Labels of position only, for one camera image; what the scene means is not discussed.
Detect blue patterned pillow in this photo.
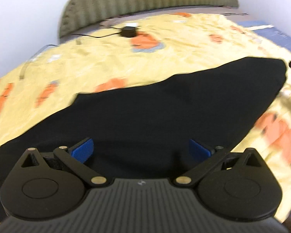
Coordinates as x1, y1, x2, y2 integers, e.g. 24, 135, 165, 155
237, 21, 291, 52

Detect black pants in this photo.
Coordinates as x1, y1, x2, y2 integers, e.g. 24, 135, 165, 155
0, 56, 288, 224

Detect black power adapter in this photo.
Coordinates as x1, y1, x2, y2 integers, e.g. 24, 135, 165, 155
119, 26, 137, 38

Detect yellow carrot print bedspread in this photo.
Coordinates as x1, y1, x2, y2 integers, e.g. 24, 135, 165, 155
0, 13, 291, 222

